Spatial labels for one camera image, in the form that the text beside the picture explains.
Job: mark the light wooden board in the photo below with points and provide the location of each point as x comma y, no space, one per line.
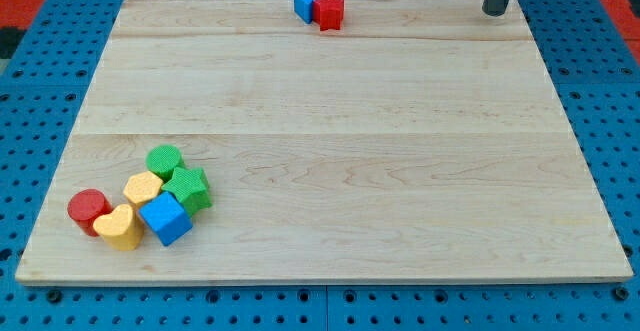
422,143

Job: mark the green star block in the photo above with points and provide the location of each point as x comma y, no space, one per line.
190,187

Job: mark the red star block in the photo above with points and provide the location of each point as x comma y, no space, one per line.
328,14

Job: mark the blue triangle block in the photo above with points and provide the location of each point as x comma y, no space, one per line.
304,10

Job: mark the green cylinder block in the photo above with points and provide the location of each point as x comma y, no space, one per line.
163,160

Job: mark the blue cube block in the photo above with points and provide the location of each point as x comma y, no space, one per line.
167,218

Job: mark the yellow hexagon block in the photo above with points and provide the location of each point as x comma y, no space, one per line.
141,188

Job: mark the yellow heart block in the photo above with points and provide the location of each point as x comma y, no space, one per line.
121,229

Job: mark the red cylinder block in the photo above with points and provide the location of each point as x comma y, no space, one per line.
85,207

